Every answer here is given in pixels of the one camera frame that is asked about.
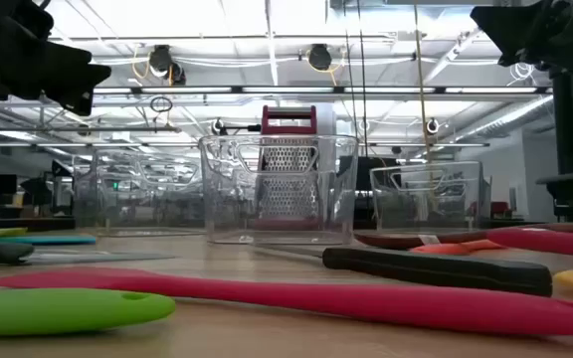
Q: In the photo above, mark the black ceiling device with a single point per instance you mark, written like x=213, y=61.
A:
x=159, y=59
x=320, y=57

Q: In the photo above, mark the black background monitor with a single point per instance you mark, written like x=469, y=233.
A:
x=363, y=174

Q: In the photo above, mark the dark red silicone utensil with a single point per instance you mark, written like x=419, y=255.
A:
x=391, y=241

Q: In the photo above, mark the long red silicone spatula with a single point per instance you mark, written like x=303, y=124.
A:
x=316, y=298

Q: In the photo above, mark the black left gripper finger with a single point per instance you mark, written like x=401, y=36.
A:
x=77, y=69
x=75, y=99

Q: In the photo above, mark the long ceiling light bar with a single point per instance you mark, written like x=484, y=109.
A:
x=286, y=90

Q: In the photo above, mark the orange silicone spatula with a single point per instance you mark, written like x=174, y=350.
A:
x=465, y=247

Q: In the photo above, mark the teal silicone spatula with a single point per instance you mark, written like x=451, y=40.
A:
x=48, y=240

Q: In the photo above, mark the black monitor post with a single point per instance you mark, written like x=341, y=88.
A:
x=565, y=124

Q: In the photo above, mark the green silicone spatula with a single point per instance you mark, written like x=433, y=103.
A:
x=43, y=310

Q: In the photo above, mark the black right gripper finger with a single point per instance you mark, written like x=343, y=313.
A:
x=525, y=49
x=515, y=19

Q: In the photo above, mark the clear plastic bin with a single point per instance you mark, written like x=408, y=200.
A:
x=227, y=209
x=117, y=209
x=401, y=214

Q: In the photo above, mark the red silicone spoon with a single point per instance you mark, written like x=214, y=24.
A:
x=555, y=243

